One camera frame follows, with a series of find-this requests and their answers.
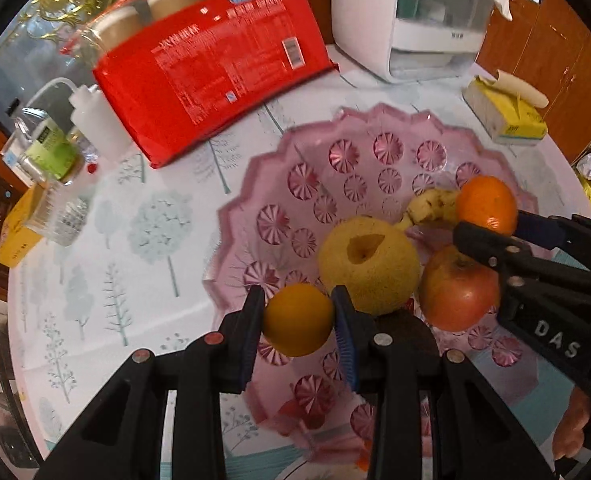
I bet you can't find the pink glass bowl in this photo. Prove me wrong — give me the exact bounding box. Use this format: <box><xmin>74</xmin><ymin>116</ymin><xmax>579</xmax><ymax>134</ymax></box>
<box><xmin>203</xmin><ymin>102</ymin><xmax>583</xmax><ymax>461</ymax></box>

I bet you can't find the white round plate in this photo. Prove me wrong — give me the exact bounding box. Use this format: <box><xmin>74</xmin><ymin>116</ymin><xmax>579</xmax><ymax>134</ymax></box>
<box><xmin>226</xmin><ymin>452</ymin><xmax>371</xmax><ymax>480</ymax></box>

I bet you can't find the white countertop appliance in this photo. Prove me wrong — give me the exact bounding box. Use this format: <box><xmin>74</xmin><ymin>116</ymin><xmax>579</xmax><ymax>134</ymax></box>
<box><xmin>329</xmin><ymin>0</ymin><xmax>493</xmax><ymax>83</ymax></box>

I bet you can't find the white squeeze bottle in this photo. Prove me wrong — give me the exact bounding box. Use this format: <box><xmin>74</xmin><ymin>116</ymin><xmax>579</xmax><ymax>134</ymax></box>
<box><xmin>23</xmin><ymin>77</ymin><xmax>129</xmax><ymax>158</ymax></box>

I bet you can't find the green label bottle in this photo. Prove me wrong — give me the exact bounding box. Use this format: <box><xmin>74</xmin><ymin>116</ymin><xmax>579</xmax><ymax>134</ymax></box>
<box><xmin>13</xmin><ymin>107</ymin><xmax>84</xmax><ymax>183</ymax></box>

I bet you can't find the wooden cabinet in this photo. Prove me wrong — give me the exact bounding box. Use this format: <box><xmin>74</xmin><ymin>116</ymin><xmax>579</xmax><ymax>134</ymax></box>
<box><xmin>475</xmin><ymin>0</ymin><xmax>591</xmax><ymax>166</ymax></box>

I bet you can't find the tree print tablecloth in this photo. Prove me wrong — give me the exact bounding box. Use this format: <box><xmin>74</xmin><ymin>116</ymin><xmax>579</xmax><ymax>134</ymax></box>
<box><xmin>6</xmin><ymin>45</ymin><xmax>591</xmax><ymax>461</ymax></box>

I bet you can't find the small tangerine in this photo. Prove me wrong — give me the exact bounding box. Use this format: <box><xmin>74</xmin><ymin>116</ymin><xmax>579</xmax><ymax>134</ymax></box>
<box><xmin>263</xmin><ymin>282</ymin><xmax>336</xmax><ymax>358</ymax></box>

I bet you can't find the yellow flat box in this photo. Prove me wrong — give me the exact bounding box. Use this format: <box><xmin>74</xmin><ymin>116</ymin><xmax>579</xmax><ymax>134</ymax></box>
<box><xmin>0</xmin><ymin>185</ymin><xmax>51</xmax><ymax>267</ymax></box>

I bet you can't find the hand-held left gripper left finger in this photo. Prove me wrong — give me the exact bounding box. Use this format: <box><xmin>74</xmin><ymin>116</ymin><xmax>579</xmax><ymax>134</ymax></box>
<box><xmin>36</xmin><ymin>285</ymin><xmax>266</xmax><ymax>480</ymax></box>

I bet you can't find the red apple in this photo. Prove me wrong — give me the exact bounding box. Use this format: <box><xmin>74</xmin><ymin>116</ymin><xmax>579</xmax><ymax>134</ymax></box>
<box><xmin>419</xmin><ymin>245</ymin><xmax>502</xmax><ymax>332</ymax></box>

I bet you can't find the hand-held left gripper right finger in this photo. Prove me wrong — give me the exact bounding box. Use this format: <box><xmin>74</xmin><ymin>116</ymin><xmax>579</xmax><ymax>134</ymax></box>
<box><xmin>329</xmin><ymin>285</ymin><xmax>559</xmax><ymax>480</ymax></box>

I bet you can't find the person's right hand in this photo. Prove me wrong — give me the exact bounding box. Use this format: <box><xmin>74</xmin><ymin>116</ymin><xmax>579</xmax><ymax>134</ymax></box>
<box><xmin>550</xmin><ymin>387</ymin><xmax>591</xmax><ymax>463</ymax></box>

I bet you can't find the red paper cup package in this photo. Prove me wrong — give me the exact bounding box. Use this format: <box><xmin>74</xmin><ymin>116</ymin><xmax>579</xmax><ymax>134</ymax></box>
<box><xmin>60</xmin><ymin>0</ymin><xmax>340</xmax><ymax>170</ymax></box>

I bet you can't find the clear glass cup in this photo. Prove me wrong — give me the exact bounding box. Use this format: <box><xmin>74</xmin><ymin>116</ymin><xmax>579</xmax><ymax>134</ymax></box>
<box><xmin>28</xmin><ymin>180</ymin><xmax>94</xmax><ymax>247</ymax></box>

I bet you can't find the orange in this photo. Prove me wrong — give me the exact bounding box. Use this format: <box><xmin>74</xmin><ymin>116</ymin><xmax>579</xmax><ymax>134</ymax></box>
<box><xmin>456</xmin><ymin>175</ymin><xmax>519</xmax><ymax>237</ymax></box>

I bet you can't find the yellow tissue box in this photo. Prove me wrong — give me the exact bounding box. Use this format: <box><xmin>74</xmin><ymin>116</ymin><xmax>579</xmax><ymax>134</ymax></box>
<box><xmin>463</xmin><ymin>70</ymin><xmax>549</xmax><ymax>147</ymax></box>

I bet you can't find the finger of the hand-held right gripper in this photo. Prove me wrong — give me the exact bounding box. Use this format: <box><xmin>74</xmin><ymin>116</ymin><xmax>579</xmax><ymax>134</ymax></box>
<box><xmin>515</xmin><ymin>211</ymin><xmax>591</xmax><ymax>281</ymax></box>
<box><xmin>454</xmin><ymin>221</ymin><xmax>591</xmax><ymax>301</ymax></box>

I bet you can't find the spotted yellow banana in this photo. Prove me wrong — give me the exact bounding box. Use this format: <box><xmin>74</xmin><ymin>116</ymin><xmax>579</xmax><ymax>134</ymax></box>
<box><xmin>398</xmin><ymin>187</ymin><xmax>463</xmax><ymax>231</ymax></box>

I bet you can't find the yellow pear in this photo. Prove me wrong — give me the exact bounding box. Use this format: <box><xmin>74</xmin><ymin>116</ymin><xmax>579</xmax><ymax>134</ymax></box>
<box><xmin>318</xmin><ymin>216</ymin><xmax>422</xmax><ymax>317</ymax></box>

